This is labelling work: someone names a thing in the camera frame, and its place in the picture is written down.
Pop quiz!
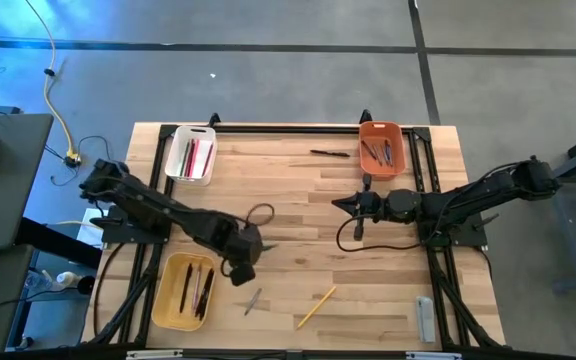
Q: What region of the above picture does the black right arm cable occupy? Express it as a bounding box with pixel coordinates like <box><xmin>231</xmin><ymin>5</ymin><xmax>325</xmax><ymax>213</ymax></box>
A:
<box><xmin>336</xmin><ymin>213</ymin><xmax>424</xmax><ymax>253</ymax></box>

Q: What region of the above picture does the dark brown pencil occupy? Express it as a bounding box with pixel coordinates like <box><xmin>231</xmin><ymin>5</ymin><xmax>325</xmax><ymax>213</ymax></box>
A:
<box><xmin>184</xmin><ymin>139</ymin><xmax>195</xmax><ymax>179</ymax></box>

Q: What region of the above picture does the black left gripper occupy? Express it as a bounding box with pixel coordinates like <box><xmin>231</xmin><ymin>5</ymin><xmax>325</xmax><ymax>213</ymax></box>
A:
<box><xmin>217</xmin><ymin>223</ymin><xmax>264</xmax><ymax>288</ymax></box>

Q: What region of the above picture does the black aluminium table frame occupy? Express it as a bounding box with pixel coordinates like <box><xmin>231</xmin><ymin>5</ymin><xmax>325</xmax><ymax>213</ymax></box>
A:
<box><xmin>81</xmin><ymin>123</ymin><xmax>508</xmax><ymax>360</ymax></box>

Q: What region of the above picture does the thin black floor cable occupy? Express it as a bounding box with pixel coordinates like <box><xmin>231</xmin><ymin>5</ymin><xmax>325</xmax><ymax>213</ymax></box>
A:
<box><xmin>42</xmin><ymin>133</ymin><xmax>125</xmax><ymax>188</ymax></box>

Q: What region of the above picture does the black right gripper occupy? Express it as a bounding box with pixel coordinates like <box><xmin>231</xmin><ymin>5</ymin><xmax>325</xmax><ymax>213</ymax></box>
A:
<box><xmin>331</xmin><ymin>173</ymin><xmax>394</xmax><ymax>241</ymax></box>

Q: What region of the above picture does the yellow pencil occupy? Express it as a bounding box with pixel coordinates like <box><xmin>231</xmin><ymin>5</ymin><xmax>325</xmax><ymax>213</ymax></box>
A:
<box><xmin>296</xmin><ymin>285</ymin><xmax>338</xmax><ymax>330</ymax></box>

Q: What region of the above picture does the red brown pencil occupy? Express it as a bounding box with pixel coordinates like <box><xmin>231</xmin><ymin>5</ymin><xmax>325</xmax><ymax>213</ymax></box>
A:
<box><xmin>201</xmin><ymin>143</ymin><xmax>215</xmax><ymax>177</ymax></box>

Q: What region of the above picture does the black desk leg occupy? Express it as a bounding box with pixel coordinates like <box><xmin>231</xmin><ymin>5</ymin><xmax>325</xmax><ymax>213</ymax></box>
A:
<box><xmin>15</xmin><ymin>216</ymin><xmax>104</xmax><ymax>270</ymax></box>

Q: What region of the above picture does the blue grey metal table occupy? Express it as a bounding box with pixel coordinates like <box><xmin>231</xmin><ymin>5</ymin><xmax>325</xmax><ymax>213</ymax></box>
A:
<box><xmin>519</xmin><ymin>124</ymin><xmax>576</xmax><ymax>294</ymax></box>

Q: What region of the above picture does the clear purple pen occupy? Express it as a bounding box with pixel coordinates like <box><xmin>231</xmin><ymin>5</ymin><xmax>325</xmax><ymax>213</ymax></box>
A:
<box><xmin>191</xmin><ymin>263</ymin><xmax>203</xmax><ymax>314</ymax></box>

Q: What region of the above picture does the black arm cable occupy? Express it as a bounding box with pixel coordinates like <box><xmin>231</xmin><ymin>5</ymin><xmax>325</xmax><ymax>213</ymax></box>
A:
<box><xmin>245</xmin><ymin>202</ymin><xmax>276</xmax><ymax>229</ymax></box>
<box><xmin>336</xmin><ymin>213</ymin><xmax>424</xmax><ymax>253</ymax></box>

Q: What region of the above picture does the clear plastic bottle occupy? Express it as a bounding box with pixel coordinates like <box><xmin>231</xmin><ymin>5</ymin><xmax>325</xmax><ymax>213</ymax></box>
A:
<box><xmin>41</xmin><ymin>268</ymin><xmax>79</xmax><ymax>293</ymax></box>

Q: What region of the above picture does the yellow floor cable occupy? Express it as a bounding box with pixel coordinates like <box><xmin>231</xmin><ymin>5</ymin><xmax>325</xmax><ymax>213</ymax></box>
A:
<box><xmin>22</xmin><ymin>0</ymin><xmax>77</xmax><ymax>157</ymax></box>

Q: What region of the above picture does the white metal bracket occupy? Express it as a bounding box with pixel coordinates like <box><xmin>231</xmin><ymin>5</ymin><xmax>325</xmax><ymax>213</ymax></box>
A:
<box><xmin>405</xmin><ymin>351</ymin><xmax>464</xmax><ymax>360</ymax></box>
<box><xmin>125</xmin><ymin>349</ymin><xmax>185</xmax><ymax>360</ymax></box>

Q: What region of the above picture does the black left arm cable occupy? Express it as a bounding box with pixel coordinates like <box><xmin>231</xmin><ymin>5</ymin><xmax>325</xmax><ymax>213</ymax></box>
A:
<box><xmin>245</xmin><ymin>202</ymin><xmax>276</xmax><ymax>229</ymax></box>

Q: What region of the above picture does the white paper sheet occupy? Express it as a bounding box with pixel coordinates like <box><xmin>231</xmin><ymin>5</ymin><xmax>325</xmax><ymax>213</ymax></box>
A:
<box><xmin>80</xmin><ymin>207</ymin><xmax>107</xmax><ymax>249</ymax></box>

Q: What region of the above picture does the white plastic bin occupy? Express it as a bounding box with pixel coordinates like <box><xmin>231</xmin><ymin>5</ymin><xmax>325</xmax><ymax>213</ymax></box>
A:
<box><xmin>164</xmin><ymin>124</ymin><xmax>218</xmax><ymax>187</ymax></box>

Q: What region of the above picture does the yellow plastic bin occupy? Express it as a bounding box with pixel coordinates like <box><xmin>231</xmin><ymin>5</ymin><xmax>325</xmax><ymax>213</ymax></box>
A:
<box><xmin>151</xmin><ymin>252</ymin><xmax>218</xmax><ymax>332</ymax></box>

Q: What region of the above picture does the yellow black power plug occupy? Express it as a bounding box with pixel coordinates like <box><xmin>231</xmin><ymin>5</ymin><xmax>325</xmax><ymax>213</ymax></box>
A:
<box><xmin>63</xmin><ymin>149</ymin><xmax>83</xmax><ymax>170</ymax></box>

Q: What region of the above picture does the black round lid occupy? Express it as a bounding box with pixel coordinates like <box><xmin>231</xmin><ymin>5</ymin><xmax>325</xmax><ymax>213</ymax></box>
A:
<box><xmin>76</xmin><ymin>274</ymin><xmax>97</xmax><ymax>296</ymax></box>

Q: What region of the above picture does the dark grey desk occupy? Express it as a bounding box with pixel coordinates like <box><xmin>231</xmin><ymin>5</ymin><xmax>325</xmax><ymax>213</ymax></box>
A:
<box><xmin>0</xmin><ymin>112</ymin><xmax>55</xmax><ymax>252</ymax></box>

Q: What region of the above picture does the orange plastic bin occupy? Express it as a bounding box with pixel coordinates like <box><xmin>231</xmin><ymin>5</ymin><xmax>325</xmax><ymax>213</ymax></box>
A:
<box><xmin>358</xmin><ymin>121</ymin><xmax>408</xmax><ymax>181</ymax></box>

